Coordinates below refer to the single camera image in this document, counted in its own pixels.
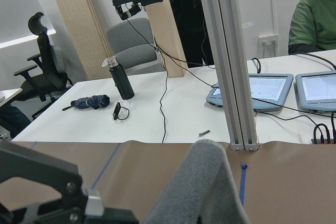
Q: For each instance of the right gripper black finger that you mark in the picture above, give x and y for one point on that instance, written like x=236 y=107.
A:
x=76 y=204

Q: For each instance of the grey towel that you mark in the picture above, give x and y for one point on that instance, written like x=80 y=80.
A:
x=202 y=190

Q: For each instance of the black office chair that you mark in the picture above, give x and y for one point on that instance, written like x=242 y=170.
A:
x=48 y=74

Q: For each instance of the folded dark blue umbrella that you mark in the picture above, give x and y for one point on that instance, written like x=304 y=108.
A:
x=95 y=102

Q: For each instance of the black water bottle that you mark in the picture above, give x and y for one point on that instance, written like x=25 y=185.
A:
x=120 y=77

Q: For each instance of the grey chair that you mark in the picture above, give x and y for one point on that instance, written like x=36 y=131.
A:
x=132 y=43

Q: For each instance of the beige perforated panel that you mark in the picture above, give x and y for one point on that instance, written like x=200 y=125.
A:
x=86 y=34

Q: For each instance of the small metal bolt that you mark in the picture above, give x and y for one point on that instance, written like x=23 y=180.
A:
x=203 y=133

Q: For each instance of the person in black clothes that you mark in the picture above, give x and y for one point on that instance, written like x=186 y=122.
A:
x=191 y=25

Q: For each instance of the left teach pendant tablet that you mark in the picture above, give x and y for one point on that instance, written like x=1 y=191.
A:
x=269 y=91

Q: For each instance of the teach pendant tablet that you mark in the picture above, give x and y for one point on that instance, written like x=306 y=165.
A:
x=269 y=91
x=316 y=91

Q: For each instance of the brown paper table mat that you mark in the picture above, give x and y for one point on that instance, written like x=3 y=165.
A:
x=279 y=183

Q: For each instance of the right teach pendant tablet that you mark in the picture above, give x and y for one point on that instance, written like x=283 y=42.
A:
x=316 y=91

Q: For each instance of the person in green shirt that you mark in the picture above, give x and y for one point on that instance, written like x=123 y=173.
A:
x=312 y=27

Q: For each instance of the small black strap gadget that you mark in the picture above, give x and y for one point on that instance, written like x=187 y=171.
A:
x=120 y=112

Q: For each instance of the wooden block post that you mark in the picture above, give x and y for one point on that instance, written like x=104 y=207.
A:
x=167 y=37

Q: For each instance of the aluminium frame post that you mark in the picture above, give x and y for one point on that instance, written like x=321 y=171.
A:
x=226 y=38

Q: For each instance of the black usb hub with cables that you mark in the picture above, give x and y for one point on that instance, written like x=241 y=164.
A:
x=322 y=134

